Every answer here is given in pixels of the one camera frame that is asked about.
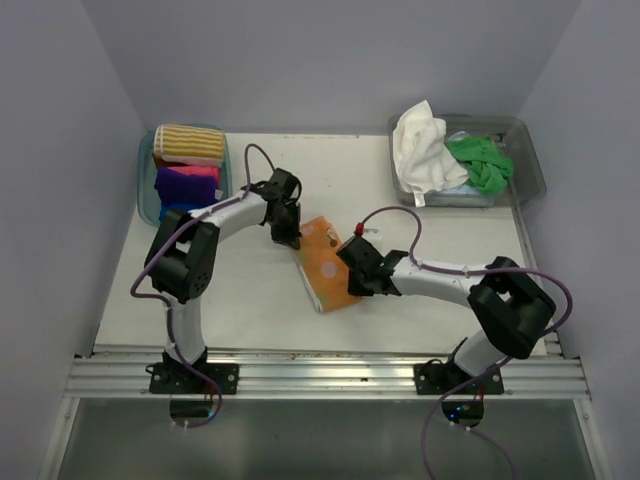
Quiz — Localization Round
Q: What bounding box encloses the clear grey plastic bin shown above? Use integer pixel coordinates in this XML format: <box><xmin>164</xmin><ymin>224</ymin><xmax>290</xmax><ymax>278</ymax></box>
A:
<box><xmin>388</xmin><ymin>113</ymin><xmax>548</xmax><ymax>208</ymax></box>

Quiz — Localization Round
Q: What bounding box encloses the white towel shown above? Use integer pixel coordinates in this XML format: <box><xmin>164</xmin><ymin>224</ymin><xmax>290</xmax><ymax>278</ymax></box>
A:
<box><xmin>392</xmin><ymin>100</ymin><xmax>469</xmax><ymax>207</ymax></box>

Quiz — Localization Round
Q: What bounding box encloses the aluminium mounting rail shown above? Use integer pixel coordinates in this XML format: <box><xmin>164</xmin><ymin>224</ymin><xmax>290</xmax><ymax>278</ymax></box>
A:
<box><xmin>64</xmin><ymin>344</ymin><xmax>590</xmax><ymax>400</ymax></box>

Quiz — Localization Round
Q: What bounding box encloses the blue-green plastic bin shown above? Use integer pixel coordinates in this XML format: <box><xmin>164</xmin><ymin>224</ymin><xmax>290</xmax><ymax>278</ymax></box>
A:
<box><xmin>137</xmin><ymin>130</ymin><xmax>233</xmax><ymax>227</ymax></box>

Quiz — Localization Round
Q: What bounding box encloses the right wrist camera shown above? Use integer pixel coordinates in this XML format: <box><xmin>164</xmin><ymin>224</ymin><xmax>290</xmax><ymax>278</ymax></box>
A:
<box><xmin>353</xmin><ymin>222</ymin><xmax>382</xmax><ymax>244</ymax></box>

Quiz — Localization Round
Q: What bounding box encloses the blue rolled towel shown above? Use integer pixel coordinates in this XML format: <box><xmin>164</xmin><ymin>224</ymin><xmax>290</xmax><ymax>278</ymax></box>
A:
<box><xmin>158</xmin><ymin>202</ymin><xmax>197</xmax><ymax>222</ymax></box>

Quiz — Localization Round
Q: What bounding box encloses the pink rolled towel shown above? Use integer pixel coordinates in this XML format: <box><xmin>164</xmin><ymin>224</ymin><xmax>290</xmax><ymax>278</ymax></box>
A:
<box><xmin>171</xmin><ymin>165</ymin><xmax>220</xmax><ymax>182</ymax></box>

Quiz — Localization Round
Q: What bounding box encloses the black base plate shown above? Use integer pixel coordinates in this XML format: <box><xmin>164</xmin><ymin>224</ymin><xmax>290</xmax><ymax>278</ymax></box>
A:
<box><xmin>145</xmin><ymin>362</ymin><xmax>239</xmax><ymax>395</ymax></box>
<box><xmin>413</xmin><ymin>359</ymin><xmax>505</xmax><ymax>396</ymax></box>

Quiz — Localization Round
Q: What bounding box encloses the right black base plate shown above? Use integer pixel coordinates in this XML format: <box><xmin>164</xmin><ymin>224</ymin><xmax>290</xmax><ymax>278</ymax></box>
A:
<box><xmin>413</xmin><ymin>359</ymin><xmax>505</xmax><ymax>396</ymax></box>

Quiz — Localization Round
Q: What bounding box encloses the purple towel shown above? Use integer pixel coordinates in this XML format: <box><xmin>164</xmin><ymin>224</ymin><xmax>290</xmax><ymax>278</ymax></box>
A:
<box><xmin>154</xmin><ymin>168</ymin><xmax>218</xmax><ymax>207</ymax></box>

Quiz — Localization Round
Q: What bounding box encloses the orange patterned towel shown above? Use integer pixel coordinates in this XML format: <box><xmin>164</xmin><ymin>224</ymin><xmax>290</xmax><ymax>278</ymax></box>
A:
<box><xmin>293</xmin><ymin>216</ymin><xmax>361</xmax><ymax>313</ymax></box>

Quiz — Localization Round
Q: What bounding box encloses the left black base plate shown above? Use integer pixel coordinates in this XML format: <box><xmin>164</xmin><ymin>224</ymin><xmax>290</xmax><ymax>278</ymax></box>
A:
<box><xmin>145</xmin><ymin>362</ymin><xmax>239</xmax><ymax>395</ymax></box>

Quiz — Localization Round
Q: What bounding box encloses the green towel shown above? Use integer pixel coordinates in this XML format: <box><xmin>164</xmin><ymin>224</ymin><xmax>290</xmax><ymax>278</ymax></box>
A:
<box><xmin>445</xmin><ymin>135</ymin><xmax>514</xmax><ymax>196</ymax></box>

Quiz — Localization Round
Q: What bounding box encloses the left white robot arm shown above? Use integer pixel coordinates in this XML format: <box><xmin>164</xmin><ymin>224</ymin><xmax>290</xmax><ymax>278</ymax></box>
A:
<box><xmin>140</xmin><ymin>168</ymin><xmax>302</xmax><ymax>393</ymax></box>

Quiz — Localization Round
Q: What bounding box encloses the yellow striped rolled towel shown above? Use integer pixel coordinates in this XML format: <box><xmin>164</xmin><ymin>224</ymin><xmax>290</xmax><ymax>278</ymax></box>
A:
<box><xmin>152</xmin><ymin>124</ymin><xmax>227</xmax><ymax>167</ymax></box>

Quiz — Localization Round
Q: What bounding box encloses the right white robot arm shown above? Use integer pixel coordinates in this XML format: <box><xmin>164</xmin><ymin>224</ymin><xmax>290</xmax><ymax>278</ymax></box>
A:
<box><xmin>337</xmin><ymin>236</ymin><xmax>556</xmax><ymax>393</ymax></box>

